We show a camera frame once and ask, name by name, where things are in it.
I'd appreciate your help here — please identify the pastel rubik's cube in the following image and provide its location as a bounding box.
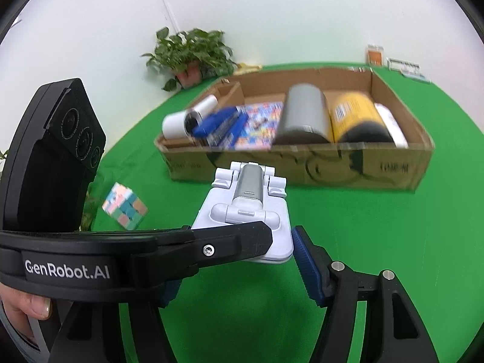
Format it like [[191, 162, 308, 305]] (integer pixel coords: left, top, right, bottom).
[[102, 183, 148, 231]]

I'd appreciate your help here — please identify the white phone stand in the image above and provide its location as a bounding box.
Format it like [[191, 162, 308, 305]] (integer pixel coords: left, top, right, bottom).
[[192, 162, 294, 264]]

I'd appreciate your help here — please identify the blue stapler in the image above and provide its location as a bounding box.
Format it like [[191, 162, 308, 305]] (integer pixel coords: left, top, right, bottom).
[[192, 106, 249, 148]]

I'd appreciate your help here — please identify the person's left hand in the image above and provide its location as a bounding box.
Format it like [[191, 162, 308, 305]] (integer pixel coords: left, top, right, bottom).
[[1, 284, 52, 343]]

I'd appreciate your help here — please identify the green table mat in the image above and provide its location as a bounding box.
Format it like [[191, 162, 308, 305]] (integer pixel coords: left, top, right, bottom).
[[90, 68, 483, 362]]

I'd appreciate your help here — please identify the colourful patterned book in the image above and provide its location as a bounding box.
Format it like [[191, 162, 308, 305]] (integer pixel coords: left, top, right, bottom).
[[227, 102, 284, 150]]

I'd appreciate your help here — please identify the potted green plant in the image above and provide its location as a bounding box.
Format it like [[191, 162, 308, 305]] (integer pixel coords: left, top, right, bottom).
[[142, 27, 236, 92]]

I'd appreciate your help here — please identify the silver cylinder speaker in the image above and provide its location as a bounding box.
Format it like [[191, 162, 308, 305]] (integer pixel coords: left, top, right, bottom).
[[272, 83, 333, 146]]

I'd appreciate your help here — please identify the yellow paper scrap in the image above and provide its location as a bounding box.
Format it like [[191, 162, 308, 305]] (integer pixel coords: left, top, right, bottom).
[[233, 62, 263, 75]]

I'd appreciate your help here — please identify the white tube in box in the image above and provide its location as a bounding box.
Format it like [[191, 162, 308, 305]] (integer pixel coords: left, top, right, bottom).
[[375, 103, 409, 148]]

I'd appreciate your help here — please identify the cardboard box tray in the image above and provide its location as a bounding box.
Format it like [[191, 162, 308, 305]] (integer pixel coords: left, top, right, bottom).
[[155, 67, 434, 190]]

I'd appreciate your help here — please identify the yellow black can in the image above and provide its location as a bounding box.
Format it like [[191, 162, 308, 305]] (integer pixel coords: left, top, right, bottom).
[[328, 92, 393, 143]]

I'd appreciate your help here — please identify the white green card box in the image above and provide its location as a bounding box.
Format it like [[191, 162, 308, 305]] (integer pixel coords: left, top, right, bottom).
[[386, 58, 431, 83]]

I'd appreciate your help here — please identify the orange small box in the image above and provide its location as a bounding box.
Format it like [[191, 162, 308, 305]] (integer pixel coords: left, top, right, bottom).
[[366, 44, 384, 67]]

